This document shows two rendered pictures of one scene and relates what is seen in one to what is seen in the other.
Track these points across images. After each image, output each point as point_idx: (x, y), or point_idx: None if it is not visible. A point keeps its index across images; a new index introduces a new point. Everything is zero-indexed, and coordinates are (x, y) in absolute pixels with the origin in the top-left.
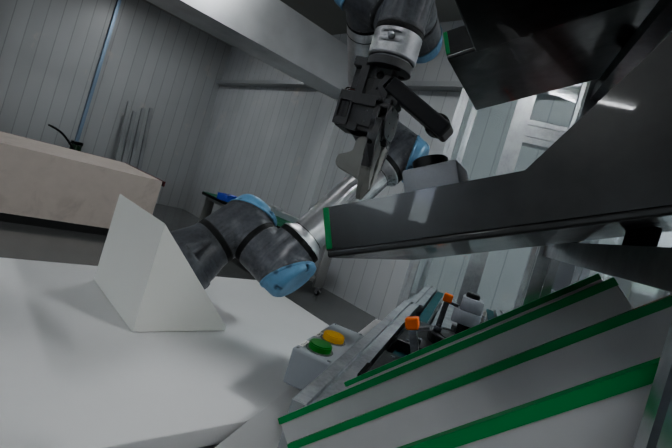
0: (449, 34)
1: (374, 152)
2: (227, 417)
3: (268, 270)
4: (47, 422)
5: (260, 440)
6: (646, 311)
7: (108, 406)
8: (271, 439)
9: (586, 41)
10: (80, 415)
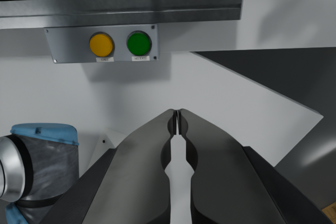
0: None
1: (271, 184)
2: (196, 61)
3: (75, 148)
4: (258, 110)
5: (202, 35)
6: None
7: (232, 104)
8: (196, 30)
9: None
10: (246, 106)
